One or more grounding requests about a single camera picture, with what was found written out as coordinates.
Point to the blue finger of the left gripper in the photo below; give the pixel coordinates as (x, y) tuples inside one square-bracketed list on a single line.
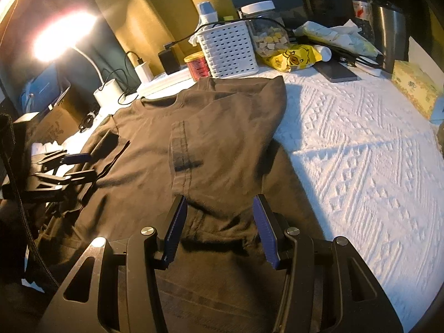
[(73, 159), (81, 177)]

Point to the white charger plug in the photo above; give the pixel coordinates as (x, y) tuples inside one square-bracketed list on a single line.
[(144, 73)]

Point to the white power strip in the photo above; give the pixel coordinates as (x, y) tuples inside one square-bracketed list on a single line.
[(166, 85)]

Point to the brown cardboard box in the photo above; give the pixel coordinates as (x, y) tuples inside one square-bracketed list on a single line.
[(59, 123)]

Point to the white woven plastic basket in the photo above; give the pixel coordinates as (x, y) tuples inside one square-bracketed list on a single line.
[(228, 50)]

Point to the brown t-shirt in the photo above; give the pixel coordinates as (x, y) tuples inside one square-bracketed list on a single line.
[(214, 144)]

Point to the black power adapter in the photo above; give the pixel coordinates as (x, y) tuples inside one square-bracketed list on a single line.
[(169, 61)]

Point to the stainless steel tumbler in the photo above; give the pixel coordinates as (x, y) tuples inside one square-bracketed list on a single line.
[(389, 25)]

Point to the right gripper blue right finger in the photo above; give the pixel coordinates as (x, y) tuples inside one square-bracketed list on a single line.
[(277, 247)]

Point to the black smartphone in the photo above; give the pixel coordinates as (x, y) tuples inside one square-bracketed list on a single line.
[(334, 72)]

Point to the yellow snack bag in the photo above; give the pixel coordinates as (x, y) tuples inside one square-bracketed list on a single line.
[(301, 57)]

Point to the clear jar white lid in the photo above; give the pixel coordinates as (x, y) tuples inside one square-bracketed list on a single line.
[(266, 28)]

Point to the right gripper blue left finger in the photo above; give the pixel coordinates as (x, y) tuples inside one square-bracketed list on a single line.
[(169, 234)]

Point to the plastic water bottle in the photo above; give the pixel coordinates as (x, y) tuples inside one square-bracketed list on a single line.
[(364, 19)]

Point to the yellow tissue box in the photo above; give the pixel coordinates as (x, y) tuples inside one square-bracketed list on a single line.
[(419, 88)]

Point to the crumpled tissue pack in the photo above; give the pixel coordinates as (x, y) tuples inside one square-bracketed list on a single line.
[(346, 37)]

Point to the red round tin can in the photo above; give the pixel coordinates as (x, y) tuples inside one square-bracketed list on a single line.
[(197, 65)]

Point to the yellow curtain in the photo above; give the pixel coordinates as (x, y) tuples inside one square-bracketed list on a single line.
[(146, 26)]

